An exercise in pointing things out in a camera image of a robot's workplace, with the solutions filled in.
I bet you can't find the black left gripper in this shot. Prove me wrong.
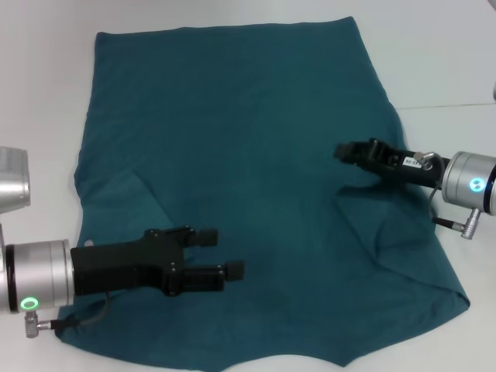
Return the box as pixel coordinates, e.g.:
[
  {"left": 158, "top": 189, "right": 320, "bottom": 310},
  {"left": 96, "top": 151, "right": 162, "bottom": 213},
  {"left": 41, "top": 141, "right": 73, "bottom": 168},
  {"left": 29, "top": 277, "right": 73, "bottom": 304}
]
[{"left": 70, "top": 226, "right": 246, "bottom": 298}]

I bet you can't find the right arm connector cable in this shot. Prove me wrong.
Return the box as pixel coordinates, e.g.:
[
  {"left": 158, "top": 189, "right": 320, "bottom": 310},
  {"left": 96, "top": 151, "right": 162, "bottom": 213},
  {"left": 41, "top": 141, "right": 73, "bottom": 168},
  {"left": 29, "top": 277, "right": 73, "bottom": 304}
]
[{"left": 412, "top": 150, "right": 482, "bottom": 241}]

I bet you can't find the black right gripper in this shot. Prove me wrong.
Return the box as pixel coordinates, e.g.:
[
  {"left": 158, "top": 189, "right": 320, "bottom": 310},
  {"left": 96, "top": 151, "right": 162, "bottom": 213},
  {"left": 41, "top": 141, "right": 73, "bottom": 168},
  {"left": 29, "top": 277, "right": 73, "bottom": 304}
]
[{"left": 333, "top": 139, "right": 450, "bottom": 189}]

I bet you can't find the teal blue shirt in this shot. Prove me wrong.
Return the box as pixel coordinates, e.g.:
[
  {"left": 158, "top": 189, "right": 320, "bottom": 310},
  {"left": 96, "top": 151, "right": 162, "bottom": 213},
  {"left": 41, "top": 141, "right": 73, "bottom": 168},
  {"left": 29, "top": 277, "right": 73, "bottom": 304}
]
[{"left": 57, "top": 15, "right": 470, "bottom": 372}]

